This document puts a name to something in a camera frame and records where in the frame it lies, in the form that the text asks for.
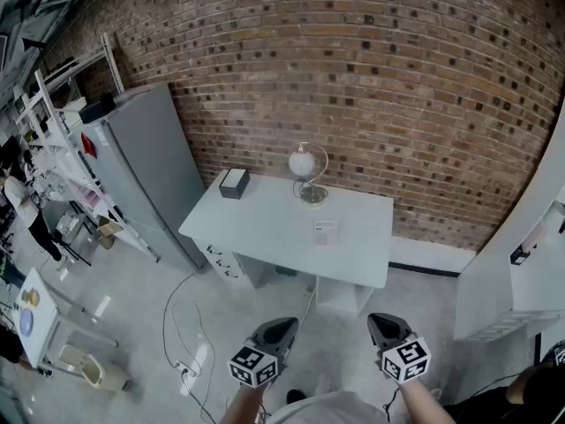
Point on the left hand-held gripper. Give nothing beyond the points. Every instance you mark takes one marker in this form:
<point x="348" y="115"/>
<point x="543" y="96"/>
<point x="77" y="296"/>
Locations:
<point x="253" y="365"/>

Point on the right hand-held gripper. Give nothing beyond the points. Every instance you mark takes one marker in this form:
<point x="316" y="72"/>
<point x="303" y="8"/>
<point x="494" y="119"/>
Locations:
<point x="406" y="360"/>

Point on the white calculator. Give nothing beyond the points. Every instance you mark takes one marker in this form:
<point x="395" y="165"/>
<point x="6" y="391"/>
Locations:
<point x="325" y="232"/>

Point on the person's left forearm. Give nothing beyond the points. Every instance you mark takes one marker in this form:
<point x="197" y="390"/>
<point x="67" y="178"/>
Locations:
<point x="245" y="406"/>

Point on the person's right forearm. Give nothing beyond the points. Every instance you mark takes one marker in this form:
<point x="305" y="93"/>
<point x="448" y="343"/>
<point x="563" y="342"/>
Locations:
<point x="424" y="406"/>

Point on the person's black shoe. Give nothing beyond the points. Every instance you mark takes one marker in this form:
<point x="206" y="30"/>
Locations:
<point x="296" y="396"/>

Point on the person's light shirt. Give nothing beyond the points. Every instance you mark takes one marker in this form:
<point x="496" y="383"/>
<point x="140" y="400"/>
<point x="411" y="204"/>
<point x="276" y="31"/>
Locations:
<point x="326" y="411"/>

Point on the white desk with drawers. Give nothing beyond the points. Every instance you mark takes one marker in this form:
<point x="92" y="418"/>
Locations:
<point x="273" y="232"/>

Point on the white power strip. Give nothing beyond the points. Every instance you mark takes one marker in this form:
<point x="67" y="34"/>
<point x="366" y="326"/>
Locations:
<point x="186" y="369"/>

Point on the white cabinet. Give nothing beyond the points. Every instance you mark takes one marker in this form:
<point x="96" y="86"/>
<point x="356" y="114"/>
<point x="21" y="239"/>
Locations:
<point x="490" y="281"/>

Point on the small black shelf item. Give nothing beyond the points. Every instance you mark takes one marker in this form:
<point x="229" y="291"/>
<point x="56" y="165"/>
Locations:
<point x="522" y="254"/>

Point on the black open box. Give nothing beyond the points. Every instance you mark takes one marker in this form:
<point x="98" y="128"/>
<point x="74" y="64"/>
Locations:
<point x="234" y="184"/>

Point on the globe lamp with gold base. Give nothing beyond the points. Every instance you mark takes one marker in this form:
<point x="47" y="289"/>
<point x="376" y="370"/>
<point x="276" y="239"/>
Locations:
<point x="301" y="162"/>

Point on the beige plastic bin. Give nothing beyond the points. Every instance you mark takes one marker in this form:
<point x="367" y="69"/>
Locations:
<point x="95" y="369"/>

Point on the cardboard box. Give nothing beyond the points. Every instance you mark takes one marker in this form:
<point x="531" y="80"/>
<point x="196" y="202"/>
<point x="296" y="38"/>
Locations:
<point x="109" y="233"/>

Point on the small white side table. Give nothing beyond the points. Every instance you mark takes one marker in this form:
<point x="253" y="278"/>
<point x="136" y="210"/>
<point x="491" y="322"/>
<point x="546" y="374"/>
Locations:
<point x="37" y="320"/>

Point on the yellow bowl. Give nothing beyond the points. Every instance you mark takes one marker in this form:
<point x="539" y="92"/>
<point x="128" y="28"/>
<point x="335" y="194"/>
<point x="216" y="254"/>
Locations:
<point x="30" y="297"/>

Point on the blue plate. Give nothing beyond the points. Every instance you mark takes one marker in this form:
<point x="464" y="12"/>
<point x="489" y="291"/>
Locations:
<point x="27" y="323"/>

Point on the red refrigerator sticker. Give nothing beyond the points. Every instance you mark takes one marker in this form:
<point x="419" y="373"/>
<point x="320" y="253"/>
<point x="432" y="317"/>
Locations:
<point x="88" y="144"/>

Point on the white shelving rack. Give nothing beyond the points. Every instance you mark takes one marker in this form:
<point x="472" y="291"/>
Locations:
<point x="57" y="148"/>

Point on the black box on refrigerator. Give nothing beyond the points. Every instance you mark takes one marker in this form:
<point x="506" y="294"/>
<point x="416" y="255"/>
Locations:
<point x="97" y="108"/>

